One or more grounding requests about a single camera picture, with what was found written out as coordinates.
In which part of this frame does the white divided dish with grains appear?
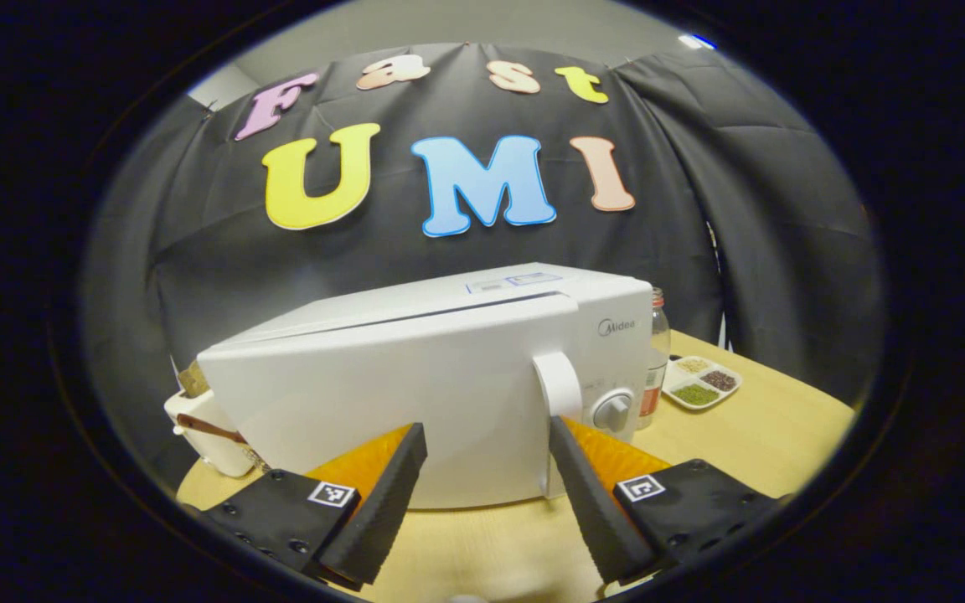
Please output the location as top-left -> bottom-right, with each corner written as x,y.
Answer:
663,355 -> 743,411

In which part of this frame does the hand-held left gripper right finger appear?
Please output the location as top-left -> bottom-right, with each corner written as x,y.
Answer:
548,415 -> 787,587

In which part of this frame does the clear bottle with red label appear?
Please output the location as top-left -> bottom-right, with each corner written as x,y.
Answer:
635,287 -> 672,430

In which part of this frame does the white microwave oven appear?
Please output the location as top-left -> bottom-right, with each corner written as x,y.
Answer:
196,262 -> 655,510

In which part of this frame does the brown bread slice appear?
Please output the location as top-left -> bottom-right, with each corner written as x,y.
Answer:
177,360 -> 211,399

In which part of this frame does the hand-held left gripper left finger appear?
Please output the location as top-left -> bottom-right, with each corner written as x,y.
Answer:
200,422 -> 430,587

